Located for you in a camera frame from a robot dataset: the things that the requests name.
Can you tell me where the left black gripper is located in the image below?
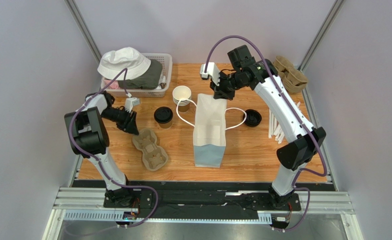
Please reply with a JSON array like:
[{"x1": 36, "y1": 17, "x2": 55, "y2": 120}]
[{"x1": 100, "y1": 107, "x2": 139, "y2": 136}]

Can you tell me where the black coffee cup lid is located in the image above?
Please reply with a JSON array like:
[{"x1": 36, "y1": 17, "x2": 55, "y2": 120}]
[{"x1": 154, "y1": 106, "x2": 173, "y2": 124}]

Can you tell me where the brown cardboard cup carrier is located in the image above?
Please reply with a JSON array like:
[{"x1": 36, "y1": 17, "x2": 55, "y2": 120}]
[{"x1": 132, "y1": 128, "x2": 169, "y2": 172}]

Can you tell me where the white paper bag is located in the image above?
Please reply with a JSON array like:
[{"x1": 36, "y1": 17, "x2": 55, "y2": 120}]
[{"x1": 176, "y1": 93, "x2": 247, "y2": 168}]

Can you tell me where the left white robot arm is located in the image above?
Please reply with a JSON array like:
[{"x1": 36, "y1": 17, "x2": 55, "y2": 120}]
[{"x1": 64, "y1": 91, "x2": 139, "y2": 206}]

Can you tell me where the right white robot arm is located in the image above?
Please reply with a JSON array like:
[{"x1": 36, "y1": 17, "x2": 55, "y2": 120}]
[{"x1": 200, "y1": 45, "x2": 326, "y2": 202}]

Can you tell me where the pink cloth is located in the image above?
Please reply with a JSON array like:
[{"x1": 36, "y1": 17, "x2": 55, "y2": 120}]
[{"x1": 103, "y1": 79, "x2": 120, "y2": 90}]

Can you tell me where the stack of paper cups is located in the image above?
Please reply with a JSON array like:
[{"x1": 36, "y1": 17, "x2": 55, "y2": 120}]
[{"x1": 172, "y1": 85, "x2": 192, "y2": 113}]

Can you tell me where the olive green cloth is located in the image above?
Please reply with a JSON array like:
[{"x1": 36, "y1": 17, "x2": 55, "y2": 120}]
[{"x1": 118, "y1": 59, "x2": 163, "y2": 90}]

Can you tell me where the bundle of wrapped straws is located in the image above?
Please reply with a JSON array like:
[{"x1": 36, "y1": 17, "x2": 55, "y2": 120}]
[{"x1": 268, "y1": 109, "x2": 285, "y2": 144}]

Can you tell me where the cardboard cup carrier stack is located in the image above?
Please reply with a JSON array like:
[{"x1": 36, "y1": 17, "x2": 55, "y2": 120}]
[{"x1": 273, "y1": 55, "x2": 308, "y2": 94}]

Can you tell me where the white bucket hat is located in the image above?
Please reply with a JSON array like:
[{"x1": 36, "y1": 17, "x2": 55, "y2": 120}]
[{"x1": 97, "y1": 47, "x2": 151, "y2": 80}]

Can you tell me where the white plastic basket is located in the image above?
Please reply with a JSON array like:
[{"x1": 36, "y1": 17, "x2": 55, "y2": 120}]
[{"x1": 101, "y1": 52, "x2": 173, "y2": 98}]

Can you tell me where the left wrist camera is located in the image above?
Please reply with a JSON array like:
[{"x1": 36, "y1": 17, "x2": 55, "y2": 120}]
[{"x1": 124, "y1": 97, "x2": 141, "y2": 112}]

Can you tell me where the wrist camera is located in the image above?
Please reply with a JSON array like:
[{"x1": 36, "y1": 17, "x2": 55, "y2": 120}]
[
  {"x1": 200, "y1": 62, "x2": 220, "y2": 86},
  {"x1": 124, "y1": 97, "x2": 141, "y2": 112}
]

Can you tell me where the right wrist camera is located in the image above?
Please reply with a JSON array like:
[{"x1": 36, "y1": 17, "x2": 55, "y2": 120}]
[{"x1": 200, "y1": 62, "x2": 220, "y2": 86}]

